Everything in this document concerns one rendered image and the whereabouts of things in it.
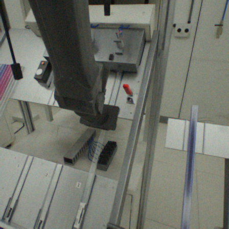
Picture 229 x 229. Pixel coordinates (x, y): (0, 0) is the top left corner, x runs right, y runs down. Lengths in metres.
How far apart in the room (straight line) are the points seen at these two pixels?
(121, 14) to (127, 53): 0.15
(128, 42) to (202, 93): 1.77
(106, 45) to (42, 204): 0.52
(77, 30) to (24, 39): 0.73
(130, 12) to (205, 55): 1.59
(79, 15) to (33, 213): 0.55
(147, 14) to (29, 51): 0.50
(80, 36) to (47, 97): 0.49
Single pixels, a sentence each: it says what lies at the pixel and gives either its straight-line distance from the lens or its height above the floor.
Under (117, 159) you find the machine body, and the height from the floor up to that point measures 0.62.
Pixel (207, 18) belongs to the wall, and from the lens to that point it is 2.15.
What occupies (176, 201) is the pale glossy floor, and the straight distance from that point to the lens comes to 1.61.
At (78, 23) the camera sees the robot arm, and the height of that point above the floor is 1.24.
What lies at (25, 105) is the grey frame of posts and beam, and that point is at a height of 0.80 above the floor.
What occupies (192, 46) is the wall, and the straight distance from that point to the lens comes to 2.17.
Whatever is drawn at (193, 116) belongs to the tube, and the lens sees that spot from 0.45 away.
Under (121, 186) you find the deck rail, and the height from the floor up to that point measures 0.85.
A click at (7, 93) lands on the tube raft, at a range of 0.80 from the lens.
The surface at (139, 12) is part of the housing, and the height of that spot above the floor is 1.26.
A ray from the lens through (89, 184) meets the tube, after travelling 0.54.
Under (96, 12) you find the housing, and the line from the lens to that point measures 0.72.
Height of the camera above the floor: 1.25
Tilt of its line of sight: 29 degrees down
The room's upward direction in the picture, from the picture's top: straight up
